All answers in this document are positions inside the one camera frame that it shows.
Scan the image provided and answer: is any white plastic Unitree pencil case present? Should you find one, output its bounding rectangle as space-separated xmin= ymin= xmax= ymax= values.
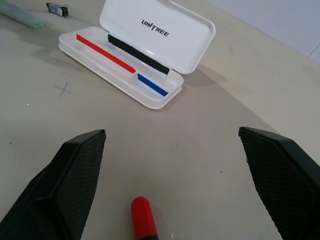
xmin=58 ymin=0 xmax=217 ymax=111

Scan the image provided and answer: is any translucent green ruler box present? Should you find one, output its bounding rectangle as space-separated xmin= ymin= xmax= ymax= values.
xmin=0 ymin=0 xmax=46 ymax=29

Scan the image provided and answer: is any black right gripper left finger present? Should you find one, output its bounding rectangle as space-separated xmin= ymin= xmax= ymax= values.
xmin=0 ymin=129 xmax=107 ymax=240

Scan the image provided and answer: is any blue tape strip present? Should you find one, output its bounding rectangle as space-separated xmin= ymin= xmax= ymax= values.
xmin=137 ymin=73 xmax=169 ymax=97

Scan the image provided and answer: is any black tape strip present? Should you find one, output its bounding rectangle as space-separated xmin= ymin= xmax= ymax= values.
xmin=107 ymin=34 xmax=171 ymax=81

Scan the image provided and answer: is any black and blue eraser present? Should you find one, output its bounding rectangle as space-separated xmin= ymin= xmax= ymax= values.
xmin=46 ymin=2 xmax=70 ymax=19

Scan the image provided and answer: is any red-capped black whiteboard marker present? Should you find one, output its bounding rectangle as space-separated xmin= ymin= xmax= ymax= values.
xmin=130 ymin=196 xmax=159 ymax=240

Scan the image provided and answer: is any red tape strip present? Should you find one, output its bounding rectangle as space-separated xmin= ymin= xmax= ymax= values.
xmin=75 ymin=34 xmax=137 ymax=75

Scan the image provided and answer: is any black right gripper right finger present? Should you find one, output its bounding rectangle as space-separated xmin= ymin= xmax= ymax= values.
xmin=238 ymin=126 xmax=320 ymax=240

